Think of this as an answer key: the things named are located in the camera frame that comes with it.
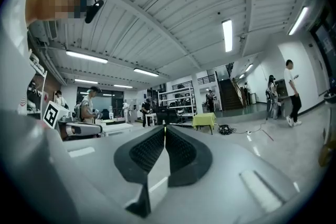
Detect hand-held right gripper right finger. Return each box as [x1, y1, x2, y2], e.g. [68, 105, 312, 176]
[165, 124, 213, 188]

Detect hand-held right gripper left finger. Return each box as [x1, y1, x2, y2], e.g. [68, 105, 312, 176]
[113, 125, 166, 219]

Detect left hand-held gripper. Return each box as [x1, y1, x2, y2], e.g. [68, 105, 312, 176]
[43, 101, 103, 141]

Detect white table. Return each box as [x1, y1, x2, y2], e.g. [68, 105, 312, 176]
[100, 119, 135, 137]

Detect yellow tablecloth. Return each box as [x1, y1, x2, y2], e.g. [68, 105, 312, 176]
[192, 112, 217, 130]

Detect black office chair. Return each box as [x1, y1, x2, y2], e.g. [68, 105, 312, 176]
[155, 107, 185, 127]

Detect white storage shelf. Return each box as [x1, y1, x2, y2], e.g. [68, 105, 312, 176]
[25, 51, 48, 116]

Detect white shelf rack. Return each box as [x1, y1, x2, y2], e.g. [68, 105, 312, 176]
[157, 86, 197, 116]

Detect dark staircase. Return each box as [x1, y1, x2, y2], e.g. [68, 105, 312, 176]
[215, 70, 248, 111]

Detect person's white shirt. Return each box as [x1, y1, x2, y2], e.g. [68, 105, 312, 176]
[0, 0, 30, 115]

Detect dark door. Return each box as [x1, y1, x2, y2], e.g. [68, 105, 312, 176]
[309, 4, 336, 82]

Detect black cable bundle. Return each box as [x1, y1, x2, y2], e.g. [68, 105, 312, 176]
[217, 123, 237, 135]

